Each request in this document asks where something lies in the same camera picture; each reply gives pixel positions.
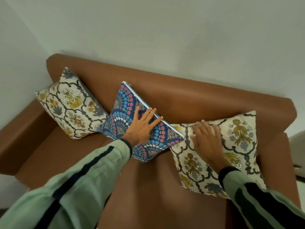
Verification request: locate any person's left hand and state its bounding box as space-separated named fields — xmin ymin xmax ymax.
xmin=122 ymin=107 xmax=164 ymax=148

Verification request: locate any person's right hand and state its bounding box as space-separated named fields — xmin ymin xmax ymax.
xmin=190 ymin=120 xmax=232 ymax=174

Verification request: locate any blue patterned cushion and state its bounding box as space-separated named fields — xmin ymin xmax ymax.
xmin=96 ymin=81 xmax=185 ymax=163

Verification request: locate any cream floral cushion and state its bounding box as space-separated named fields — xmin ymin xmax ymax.
xmin=35 ymin=67 xmax=109 ymax=140
xmin=170 ymin=111 xmax=267 ymax=199

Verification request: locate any person's left forearm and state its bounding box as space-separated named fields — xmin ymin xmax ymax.
xmin=0 ymin=138 xmax=133 ymax=229

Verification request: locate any person's right forearm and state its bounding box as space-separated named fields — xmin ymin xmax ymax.
xmin=218 ymin=166 xmax=305 ymax=229

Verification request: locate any brown leather sofa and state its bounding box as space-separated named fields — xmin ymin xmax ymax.
xmin=0 ymin=53 xmax=301 ymax=229

